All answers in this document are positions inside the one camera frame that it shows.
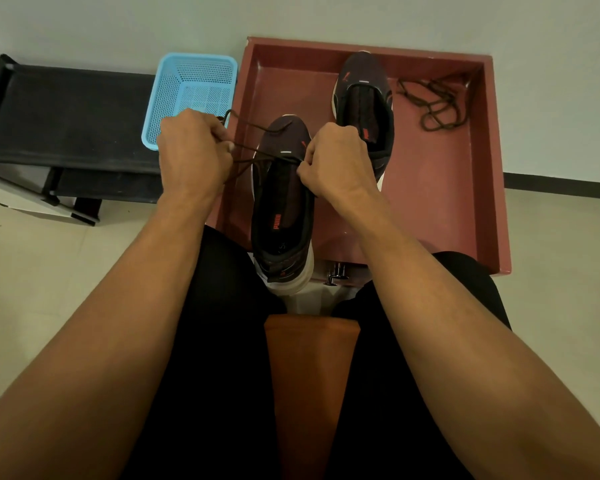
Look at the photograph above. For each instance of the person's left hand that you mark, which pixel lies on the person's left hand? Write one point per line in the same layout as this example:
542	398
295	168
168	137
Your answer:
192	154

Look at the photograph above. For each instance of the person's right hand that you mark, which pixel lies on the person's right hand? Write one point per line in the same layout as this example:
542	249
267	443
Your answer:
340	164

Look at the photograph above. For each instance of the person's left fingers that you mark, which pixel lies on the person's left fingers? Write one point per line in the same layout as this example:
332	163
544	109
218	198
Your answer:
215	132

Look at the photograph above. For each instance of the person's right fingers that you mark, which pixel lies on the person's right fingers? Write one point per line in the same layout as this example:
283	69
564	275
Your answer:
314	154

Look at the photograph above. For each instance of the dark shoelace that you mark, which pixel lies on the dark shoelace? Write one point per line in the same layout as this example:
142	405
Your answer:
437	112
267	152

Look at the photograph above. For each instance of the person's left forearm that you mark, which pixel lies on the person's left forearm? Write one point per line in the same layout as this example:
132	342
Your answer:
110	334

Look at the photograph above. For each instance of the person's right forearm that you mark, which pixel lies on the person's right forearm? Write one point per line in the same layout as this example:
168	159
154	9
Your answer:
455	344

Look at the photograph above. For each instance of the blue plastic basket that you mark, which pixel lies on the blue plastic basket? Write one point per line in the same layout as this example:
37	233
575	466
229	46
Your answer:
192	89

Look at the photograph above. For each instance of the black sneaker with white sole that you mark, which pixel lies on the black sneaker with white sole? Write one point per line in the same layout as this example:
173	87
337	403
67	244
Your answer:
365	102
282	219

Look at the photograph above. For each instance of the metal bolts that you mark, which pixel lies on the metal bolts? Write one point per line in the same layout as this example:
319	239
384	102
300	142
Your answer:
336	273

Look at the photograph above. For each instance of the red wooden tray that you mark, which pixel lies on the red wooden tray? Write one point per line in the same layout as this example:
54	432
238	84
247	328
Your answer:
430	194

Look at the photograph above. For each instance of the black low bench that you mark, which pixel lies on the black low bench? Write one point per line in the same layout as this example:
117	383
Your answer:
65	114

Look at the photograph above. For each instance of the person's black shorts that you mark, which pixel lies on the person's black shorts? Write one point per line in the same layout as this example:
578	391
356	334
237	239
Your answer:
220	374

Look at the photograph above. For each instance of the brown stool seat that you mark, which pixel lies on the brown stool seat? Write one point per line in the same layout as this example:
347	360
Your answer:
310	394

